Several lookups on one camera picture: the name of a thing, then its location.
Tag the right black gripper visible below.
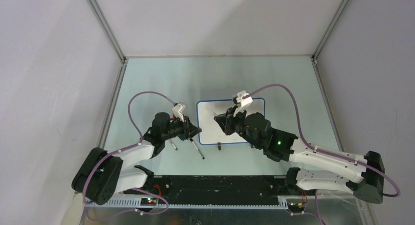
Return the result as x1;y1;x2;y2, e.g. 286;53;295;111
215;105;261;149

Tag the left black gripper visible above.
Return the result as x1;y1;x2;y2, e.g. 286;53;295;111
162;113;202;141

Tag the blue whiteboard marker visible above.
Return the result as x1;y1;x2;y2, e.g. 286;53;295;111
207;108;218;117

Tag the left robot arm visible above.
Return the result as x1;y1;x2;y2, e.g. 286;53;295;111
71;112;202;205

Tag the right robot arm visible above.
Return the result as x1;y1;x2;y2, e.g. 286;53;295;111
213;107;385;204

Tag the blue framed whiteboard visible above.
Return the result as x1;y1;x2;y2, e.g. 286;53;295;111
196;99;246;145

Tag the green whiteboard marker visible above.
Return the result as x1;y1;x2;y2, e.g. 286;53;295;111
169;139;178;151

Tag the black whiteboard marker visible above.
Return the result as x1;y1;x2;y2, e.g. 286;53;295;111
189;138;205;159

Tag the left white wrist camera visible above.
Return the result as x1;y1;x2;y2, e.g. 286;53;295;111
172;102;186;122

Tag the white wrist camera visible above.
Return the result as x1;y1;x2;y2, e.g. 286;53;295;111
172;102;186;122
232;90;253;116

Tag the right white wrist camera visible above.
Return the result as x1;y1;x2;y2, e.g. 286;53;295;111
232;90;253;116

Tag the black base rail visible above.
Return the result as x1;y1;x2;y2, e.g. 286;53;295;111
143;175;302;206

